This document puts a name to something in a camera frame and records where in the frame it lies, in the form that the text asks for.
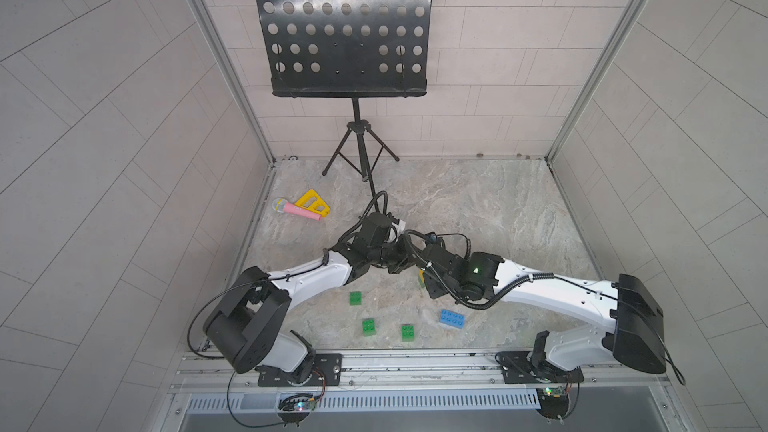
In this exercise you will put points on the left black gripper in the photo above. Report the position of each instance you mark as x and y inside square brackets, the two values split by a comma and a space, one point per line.
[404, 248]

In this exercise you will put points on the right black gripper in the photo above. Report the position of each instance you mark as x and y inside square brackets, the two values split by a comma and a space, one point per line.
[431, 290]

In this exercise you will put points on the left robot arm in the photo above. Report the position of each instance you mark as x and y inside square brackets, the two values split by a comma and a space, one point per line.
[245, 324]

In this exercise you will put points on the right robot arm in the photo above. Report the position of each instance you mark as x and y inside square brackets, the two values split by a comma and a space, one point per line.
[622, 321]

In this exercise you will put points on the blue lego brick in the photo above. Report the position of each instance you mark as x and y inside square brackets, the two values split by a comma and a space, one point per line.
[451, 319]

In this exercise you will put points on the yellow triangle toy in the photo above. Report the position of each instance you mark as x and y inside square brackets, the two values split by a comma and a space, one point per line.
[313, 202]

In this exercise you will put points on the pink toy microphone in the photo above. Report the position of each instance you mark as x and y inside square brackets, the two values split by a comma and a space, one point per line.
[283, 206]

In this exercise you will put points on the right circuit board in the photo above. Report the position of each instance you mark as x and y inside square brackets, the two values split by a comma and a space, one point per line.
[554, 403]

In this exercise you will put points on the circuit board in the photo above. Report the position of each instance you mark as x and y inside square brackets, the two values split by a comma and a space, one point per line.
[298, 403]
[554, 403]

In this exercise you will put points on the left circuit board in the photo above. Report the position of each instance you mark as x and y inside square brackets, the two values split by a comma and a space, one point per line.
[298, 403]

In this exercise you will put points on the black perforated music stand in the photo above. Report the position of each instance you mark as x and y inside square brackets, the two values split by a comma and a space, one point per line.
[347, 49]

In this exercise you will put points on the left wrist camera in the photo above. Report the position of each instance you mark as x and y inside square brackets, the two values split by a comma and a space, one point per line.
[395, 229]

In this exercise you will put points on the aluminium mounting rail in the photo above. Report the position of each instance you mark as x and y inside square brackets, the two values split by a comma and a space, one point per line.
[364, 370]

